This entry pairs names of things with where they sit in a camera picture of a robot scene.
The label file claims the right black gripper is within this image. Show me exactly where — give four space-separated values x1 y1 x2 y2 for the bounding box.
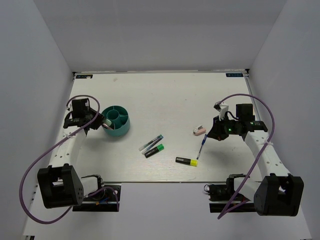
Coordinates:
207 114 241 141

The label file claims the blue gel pen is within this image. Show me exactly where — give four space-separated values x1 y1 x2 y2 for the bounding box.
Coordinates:
196 134 207 160

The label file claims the teal round desk organizer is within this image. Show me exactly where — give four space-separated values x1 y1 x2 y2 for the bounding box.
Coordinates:
101 105 130 137

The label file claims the blue capped pen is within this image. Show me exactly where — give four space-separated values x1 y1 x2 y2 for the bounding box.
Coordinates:
141 135 164 154

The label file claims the green black highlighter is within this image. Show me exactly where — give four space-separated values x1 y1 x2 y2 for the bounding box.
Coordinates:
144 144 165 158

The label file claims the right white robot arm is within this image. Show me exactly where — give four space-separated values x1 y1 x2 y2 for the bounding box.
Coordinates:
204 103 304 217

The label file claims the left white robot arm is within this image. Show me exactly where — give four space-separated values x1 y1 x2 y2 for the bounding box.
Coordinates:
37 98 106 209

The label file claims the left blue corner label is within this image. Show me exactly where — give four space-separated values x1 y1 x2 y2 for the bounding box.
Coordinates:
75 74 93 79

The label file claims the blue corner label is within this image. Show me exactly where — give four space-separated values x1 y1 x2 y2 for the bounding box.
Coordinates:
75 74 93 79
225 72 244 78

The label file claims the yellow black highlighter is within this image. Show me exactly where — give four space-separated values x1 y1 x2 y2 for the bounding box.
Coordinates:
175 157 198 167

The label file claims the right blue corner label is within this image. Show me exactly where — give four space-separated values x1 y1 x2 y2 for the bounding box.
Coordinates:
225 72 244 78

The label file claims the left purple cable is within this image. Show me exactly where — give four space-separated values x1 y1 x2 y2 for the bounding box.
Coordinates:
19 94 119 224

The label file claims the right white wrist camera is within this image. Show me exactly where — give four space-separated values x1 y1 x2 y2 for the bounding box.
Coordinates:
213 101 229 121

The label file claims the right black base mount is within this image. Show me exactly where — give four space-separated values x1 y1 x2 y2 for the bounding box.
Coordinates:
203 174 256 213

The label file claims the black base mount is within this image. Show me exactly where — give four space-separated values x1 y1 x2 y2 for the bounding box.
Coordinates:
203 174 256 213
72 183 122 213

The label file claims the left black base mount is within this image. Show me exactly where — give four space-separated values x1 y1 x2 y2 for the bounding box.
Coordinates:
72 183 122 213

